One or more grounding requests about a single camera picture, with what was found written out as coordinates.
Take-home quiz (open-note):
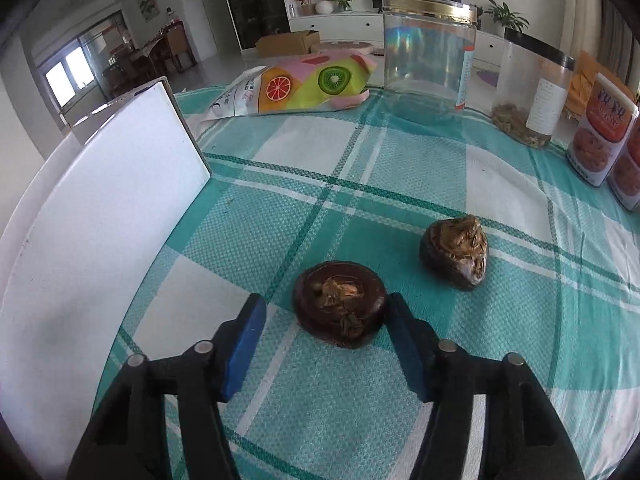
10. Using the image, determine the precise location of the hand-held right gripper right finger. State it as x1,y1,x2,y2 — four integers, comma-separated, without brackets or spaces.
386,292,586,480

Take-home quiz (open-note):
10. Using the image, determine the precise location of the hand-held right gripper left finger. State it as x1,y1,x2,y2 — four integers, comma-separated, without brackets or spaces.
67,292,268,480

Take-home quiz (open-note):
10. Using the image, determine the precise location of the dark brown water chestnut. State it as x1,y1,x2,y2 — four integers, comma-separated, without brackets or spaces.
292,261,388,350
419,215,489,292

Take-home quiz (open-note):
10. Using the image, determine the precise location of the white cardboard box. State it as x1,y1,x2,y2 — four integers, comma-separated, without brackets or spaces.
0,76,212,461

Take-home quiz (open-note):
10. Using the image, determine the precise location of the teal checked tablecloth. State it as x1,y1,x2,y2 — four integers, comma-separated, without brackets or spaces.
90,80,640,480

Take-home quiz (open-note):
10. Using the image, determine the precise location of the fruit print snack bag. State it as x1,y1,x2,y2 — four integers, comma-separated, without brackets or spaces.
192,51,377,133

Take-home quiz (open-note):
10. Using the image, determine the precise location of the clear jar black lid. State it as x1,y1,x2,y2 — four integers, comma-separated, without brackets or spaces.
491,27,576,150

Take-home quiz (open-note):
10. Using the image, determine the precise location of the pink and white can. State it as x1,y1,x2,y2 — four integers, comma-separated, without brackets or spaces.
566,72,640,188
607,110,640,212

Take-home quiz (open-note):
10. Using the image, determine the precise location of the clear jar gold lid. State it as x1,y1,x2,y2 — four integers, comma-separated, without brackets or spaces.
381,0,478,121

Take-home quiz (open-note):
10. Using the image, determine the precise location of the brown cardboard box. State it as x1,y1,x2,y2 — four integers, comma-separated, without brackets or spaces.
255,30,321,58

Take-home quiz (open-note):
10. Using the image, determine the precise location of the wooden dining chair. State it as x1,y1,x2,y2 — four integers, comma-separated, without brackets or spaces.
162,21,197,73

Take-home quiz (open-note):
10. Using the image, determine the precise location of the orange lounge chair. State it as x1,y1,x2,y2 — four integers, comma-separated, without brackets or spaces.
565,50,608,116

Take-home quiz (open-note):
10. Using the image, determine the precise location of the white television cabinet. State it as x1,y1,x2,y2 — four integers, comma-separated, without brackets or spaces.
289,7,506,68

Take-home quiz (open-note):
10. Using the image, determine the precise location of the dark glass cabinet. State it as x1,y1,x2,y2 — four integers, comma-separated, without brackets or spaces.
217,0,291,51

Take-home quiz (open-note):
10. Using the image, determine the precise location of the large potted plant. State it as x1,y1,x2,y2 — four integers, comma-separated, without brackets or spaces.
484,0,530,38

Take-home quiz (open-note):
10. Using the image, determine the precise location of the covered standing air conditioner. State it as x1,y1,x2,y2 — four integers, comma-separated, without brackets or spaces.
562,0,618,58

